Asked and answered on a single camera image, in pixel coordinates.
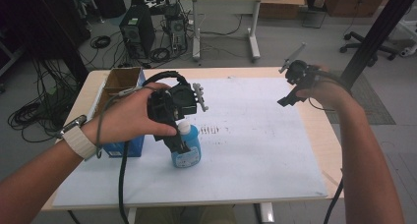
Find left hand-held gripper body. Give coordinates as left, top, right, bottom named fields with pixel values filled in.
left=147, top=82, right=209, bottom=142

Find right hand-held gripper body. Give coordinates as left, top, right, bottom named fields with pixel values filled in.
left=278, top=41, right=321, bottom=99

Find blue bottle with white cap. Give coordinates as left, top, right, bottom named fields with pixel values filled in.
left=170, top=119, right=202, bottom=169

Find blue cardboard box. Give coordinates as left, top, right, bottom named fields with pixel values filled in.
left=93, top=66, right=147, bottom=158

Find person's right hand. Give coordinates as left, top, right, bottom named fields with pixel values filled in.
left=294, top=65, right=355, bottom=111

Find person's left hand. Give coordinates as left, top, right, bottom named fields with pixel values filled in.
left=81, top=82, right=178, bottom=147

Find white paper sheet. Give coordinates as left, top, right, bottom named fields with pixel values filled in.
left=52, top=76, right=328, bottom=208

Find small black computer tower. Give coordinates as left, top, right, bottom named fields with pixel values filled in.
left=164, top=4, right=189, bottom=54

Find person's olive trousers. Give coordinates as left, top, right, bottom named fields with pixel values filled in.
left=134, top=203, right=238, bottom=224

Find brown cardboard box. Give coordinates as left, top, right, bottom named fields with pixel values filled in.
left=259, top=0, right=307, bottom=21

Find black office chair base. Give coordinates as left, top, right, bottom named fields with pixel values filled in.
left=338, top=30, right=399, bottom=62

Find large black computer tower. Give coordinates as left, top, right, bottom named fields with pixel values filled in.
left=118, top=3, right=156, bottom=60

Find grey floor mat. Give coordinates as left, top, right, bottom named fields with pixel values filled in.
left=324, top=70, right=396, bottom=126

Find white wristband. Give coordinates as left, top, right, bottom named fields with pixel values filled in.
left=62, top=125, right=98, bottom=161

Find wooden cabinet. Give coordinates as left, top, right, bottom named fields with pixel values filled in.
left=324, top=0, right=391, bottom=18

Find silver wristwatch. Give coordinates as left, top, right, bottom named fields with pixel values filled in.
left=55, top=114, right=88, bottom=140

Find white office desk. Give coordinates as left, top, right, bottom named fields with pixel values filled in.
left=176, top=0, right=287, bottom=63

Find white table leg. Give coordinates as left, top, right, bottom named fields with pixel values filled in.
left=258, top=201, right=275, bottom=224

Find black wire rack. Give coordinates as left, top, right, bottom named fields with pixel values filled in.
left=301, top=7, right=328, bottom=29

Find thick black gripper cable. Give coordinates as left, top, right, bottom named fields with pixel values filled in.
left=117, top=70, right=191, bottom=224

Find thin grey cable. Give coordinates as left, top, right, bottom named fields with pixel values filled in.
left=95, top=85, right=158, bottom=159

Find black metal post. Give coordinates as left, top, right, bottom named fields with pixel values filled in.
left=338, top=0, right=417, bottom=91

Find coiled black cable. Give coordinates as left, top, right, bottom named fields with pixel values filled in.
left=89, top=34, right=112, bottom=50

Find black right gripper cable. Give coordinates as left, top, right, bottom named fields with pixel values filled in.
left=308, top=70, right=353, bottom=224

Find black floor cable bundle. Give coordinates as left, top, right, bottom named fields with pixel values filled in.
left=7, top=55, right=82, bottom=143

